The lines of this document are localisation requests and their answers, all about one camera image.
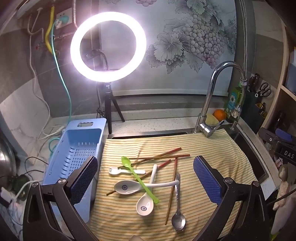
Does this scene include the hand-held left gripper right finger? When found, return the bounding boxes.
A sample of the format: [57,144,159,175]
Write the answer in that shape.
[193,155,271,241]

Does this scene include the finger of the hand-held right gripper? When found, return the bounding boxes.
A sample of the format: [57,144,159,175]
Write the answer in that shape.
[258,127,296,149]

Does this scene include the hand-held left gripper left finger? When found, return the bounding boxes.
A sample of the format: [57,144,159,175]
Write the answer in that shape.
[22,156,99,241]

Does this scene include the white plastic fork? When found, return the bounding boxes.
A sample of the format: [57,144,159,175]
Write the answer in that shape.
[108,167,146,177]

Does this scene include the white ceramic soup spoon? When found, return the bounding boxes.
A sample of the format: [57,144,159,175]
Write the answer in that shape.
[136,164,158,216]
[114,179,180,195]

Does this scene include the blue plastic drain basket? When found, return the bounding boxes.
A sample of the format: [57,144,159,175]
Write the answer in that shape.
[41,118,107,224]

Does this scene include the green plastic spoon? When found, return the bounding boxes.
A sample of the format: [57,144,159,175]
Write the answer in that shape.
[121,156,160,204]

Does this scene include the person's right hand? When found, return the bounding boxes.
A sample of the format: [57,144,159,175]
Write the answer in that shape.
[270,162,296,235]

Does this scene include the dark bottle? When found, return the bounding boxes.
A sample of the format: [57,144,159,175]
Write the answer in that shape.
[275,111,285,133]

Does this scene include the yellow striped cloth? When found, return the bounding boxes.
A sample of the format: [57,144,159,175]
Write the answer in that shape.
[89,127,262,241]

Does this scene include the dark knife block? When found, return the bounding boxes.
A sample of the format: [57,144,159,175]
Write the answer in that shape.
[244,91,274,135]

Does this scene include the yellow sponge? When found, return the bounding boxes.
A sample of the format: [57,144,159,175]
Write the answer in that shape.
[206,113,219,127]

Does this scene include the green dish soap bottle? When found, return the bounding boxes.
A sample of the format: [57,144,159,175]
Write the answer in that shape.
[225,87,244,123]

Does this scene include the orange fruit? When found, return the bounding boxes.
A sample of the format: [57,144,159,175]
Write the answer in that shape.
[213,109,226,120]

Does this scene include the wooden shelf unit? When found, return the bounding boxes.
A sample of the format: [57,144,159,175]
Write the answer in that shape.
[261,19,296,139]

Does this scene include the green glass dish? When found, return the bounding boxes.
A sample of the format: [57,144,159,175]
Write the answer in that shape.
[10,175,28,202]

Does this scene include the black tripod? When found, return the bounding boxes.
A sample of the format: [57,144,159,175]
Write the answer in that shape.
[96,81,125,135]

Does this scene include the white power adapter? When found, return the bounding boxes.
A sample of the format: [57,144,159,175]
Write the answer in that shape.
[0,187,15,205]

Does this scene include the stainless steel pot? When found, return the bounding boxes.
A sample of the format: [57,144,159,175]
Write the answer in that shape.
[0,137,17,186]

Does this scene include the chrome kitchen faucet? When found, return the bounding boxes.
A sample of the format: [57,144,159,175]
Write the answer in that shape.
[194,61,248,139]

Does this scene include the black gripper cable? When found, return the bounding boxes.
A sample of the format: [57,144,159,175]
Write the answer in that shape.
[266,189,296,207]

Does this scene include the black-handled scissors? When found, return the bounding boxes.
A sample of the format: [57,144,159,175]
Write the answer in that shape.
[255,82,272,98]

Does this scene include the metal sprayer hose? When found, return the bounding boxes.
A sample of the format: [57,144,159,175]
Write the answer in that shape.
[229,0,249,133]

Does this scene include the thin black cable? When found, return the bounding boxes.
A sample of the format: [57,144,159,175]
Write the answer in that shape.
[0,157,49,181]

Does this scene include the white cable with plug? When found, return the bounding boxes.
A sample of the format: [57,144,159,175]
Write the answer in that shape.
[40,125,65,140]

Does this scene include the black ring light cable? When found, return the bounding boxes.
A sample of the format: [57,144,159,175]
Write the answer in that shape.
[96,83,105,121]

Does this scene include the teal power cable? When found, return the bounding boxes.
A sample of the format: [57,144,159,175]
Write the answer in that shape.
[48,14,73,160]

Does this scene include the grape pattern wall panel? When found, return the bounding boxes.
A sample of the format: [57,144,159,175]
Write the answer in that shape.
[99,0,238,92]

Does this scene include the yellow hose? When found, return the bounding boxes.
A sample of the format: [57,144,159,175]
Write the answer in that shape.
[45,6,56,54]

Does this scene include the white wall socket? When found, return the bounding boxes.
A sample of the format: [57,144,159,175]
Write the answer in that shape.
[55,8,75,29]

